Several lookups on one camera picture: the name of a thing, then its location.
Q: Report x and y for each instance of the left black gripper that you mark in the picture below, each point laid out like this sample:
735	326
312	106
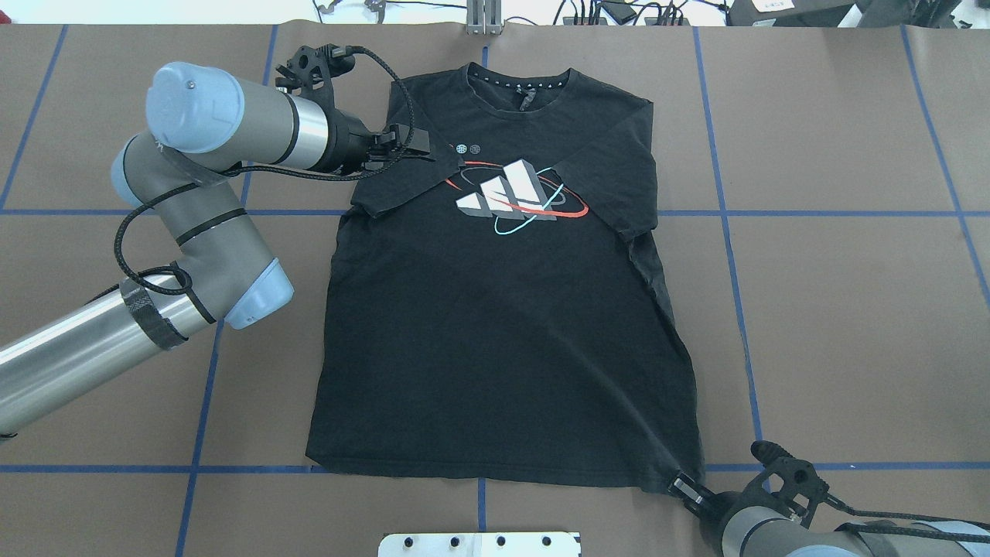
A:
349	144

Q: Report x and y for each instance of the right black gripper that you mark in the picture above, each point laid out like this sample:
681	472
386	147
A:
712	507

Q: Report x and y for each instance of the black graphic t-shirt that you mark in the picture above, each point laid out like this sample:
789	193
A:
500	311

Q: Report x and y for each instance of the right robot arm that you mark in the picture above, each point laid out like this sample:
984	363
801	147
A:
840	530

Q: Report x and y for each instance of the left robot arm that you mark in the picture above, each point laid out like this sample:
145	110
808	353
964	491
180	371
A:
189	253

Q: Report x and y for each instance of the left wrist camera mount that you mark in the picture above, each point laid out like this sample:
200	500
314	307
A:
309	73

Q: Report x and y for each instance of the aluminium frame post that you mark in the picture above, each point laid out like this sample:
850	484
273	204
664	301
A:
484	18

